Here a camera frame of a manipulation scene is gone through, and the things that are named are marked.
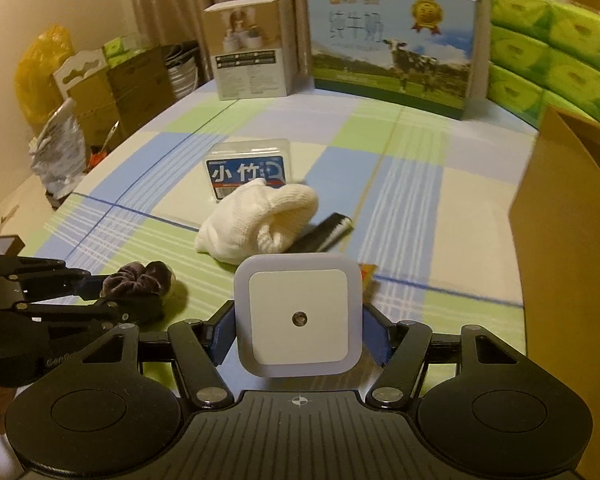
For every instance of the yellow plastic bag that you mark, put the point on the yellow plastic bag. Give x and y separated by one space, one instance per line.
36 90

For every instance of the brown cardboard boxes stack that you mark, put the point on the brown cardboard boxes stack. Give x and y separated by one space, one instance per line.
113 102

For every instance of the dark velvet scrunchie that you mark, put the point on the dark velvet scrunchie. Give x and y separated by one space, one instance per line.
143 286

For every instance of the black comb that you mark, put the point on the black comb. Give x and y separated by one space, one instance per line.
324 235

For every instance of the white beige product box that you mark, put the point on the white beige product box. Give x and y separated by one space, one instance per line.
252 48

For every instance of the open cardboard box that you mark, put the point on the open cardboard box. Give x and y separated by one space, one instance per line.
555 221

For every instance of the blue milk carton case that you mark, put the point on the blue milk carton case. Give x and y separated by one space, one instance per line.
416 53

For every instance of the red orange snack packet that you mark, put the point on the red orange snack packet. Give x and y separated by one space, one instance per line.
367 274

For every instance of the white knit sock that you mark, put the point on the white knit sock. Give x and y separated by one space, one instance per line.
256 219

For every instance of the crumpled white plastic bag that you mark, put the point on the crumpled white plastic bag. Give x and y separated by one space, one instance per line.
58 152

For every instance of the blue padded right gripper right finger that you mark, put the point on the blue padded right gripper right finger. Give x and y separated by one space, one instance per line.
400 349

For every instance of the green tissue pack stack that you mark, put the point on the green tissue pack stack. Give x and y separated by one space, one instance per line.
544 53

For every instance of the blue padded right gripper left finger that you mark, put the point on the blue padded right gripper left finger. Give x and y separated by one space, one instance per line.
199 347

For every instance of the dark tray with items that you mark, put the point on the dark tray with items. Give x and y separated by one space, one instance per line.
57 201

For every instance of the blue white card pack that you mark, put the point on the blue white card pack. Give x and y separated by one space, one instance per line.
230 165

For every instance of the white square night light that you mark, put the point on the white square night light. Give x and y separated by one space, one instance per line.
298 315

